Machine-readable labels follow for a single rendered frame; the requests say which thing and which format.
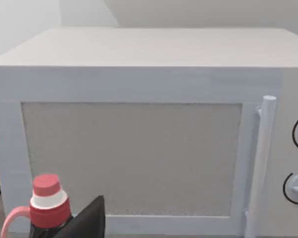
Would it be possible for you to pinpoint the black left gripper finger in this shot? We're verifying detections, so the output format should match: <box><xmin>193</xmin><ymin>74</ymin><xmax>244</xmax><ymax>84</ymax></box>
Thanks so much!
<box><xmin>47</xmin><ymin>195</ymin><xmax>106</xmax><ymax>238</ymax></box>

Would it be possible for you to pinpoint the red and black bottle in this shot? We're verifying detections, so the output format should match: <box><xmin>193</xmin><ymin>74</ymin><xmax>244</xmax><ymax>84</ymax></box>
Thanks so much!
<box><xmin>0</xmin><ymin>174</ymin><xmax>74</xmax><ymax>238</ymax></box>

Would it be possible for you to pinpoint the pale microwave door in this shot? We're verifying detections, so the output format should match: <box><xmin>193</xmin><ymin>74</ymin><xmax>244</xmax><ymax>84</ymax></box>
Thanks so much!
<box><xmin>0</xmin><ymin>65</ymin><xmax>281</xmax><ymax>236</ymax></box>

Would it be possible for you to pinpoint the pale microwave oven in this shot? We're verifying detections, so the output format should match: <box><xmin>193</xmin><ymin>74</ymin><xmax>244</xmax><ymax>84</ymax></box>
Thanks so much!
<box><xmin>0</xmin><ymin>27</ymin><xmax>298</xmax><ymax>238</ymax></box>

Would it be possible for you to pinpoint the pale microwave door handle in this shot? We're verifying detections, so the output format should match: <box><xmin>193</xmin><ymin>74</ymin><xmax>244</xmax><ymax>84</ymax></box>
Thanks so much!
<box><xmin>243</xmin><ymin>95</ymin><xmax>277</xmax><ymax>238</ymax></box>

